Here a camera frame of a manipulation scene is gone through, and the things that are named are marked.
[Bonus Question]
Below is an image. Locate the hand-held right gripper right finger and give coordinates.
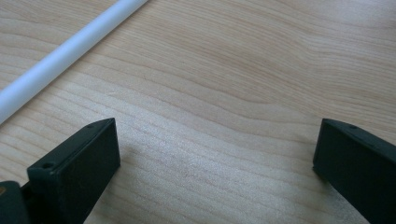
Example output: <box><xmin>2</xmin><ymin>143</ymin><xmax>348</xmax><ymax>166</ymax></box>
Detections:
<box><xmin>312</xmin><ymin>118</ymin><xmax>396</xmax><ymax>224</ymax></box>

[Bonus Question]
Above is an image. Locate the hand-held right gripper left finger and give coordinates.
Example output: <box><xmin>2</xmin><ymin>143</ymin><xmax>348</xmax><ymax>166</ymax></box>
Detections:
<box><xmin>20</xmin><ymin>118</ymin><xmax>121</xmax><ymax>224</ymax></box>

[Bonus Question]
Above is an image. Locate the white plastic tube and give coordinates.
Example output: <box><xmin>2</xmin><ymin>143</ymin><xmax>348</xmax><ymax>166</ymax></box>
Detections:
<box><xmin>0</xmin><ymin>0</ymin><xmax>149</xmax><ymax>125</ymax></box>

